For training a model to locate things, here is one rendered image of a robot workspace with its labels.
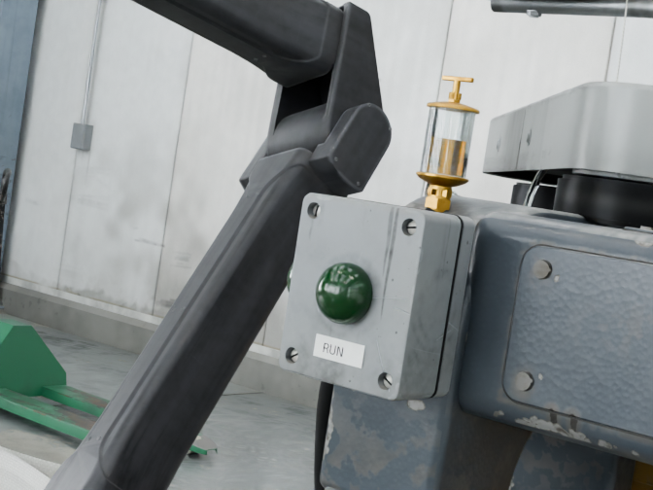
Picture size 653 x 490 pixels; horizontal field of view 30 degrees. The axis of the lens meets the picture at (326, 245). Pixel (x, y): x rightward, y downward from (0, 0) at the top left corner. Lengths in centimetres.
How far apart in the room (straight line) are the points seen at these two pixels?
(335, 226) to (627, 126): 19
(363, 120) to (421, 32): 614
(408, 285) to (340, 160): 32
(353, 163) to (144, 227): 745
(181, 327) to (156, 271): 739
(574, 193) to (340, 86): 26
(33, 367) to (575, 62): 318
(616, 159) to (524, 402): 17
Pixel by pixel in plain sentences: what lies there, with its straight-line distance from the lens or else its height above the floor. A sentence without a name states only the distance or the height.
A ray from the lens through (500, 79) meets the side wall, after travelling 670.
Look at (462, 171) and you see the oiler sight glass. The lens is 65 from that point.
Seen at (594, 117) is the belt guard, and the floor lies 140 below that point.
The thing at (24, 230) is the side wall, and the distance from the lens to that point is 929.
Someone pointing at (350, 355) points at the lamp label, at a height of 126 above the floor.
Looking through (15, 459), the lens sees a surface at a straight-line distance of 115.
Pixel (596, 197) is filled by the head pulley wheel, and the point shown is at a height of 135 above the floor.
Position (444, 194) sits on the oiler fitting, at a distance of 66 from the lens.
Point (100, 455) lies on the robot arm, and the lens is 79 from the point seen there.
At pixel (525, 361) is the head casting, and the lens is 59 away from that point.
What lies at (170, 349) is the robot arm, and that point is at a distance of 81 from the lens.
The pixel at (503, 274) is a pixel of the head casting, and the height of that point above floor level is 130.
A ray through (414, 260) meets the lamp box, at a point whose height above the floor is 131.
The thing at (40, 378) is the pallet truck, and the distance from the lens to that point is 639.
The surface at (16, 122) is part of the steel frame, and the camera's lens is 926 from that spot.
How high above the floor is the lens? 134
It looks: 3 degrees down
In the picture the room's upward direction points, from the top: 9 degrees clockwise
